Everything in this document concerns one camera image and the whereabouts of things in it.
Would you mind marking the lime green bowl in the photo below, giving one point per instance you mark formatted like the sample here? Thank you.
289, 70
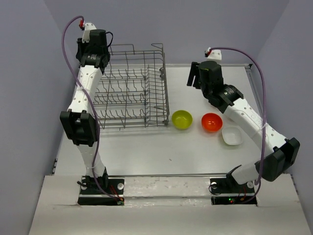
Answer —
182, 119

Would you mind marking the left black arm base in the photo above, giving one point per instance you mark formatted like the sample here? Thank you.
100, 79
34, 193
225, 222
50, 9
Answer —
91, 195

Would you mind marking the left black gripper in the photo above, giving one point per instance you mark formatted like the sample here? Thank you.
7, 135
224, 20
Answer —
80, 46

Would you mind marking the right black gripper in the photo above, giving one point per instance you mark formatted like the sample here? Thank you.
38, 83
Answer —
195, 70

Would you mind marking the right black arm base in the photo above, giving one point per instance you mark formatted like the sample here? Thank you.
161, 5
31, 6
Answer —
222, 194

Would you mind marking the orange bowl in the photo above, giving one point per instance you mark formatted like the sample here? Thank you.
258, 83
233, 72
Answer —
211, 122

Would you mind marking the grey wire dish rack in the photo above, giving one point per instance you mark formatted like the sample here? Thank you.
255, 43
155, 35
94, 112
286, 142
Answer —
132, 92

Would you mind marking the white square bowl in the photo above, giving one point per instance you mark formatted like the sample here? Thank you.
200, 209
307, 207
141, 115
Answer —
232, 136

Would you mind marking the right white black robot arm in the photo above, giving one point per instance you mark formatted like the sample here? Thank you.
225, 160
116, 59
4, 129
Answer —
279, 152

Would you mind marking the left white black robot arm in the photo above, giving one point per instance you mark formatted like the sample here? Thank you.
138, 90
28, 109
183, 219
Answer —
80, 121

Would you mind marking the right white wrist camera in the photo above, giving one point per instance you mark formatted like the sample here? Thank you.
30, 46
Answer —
213, 54

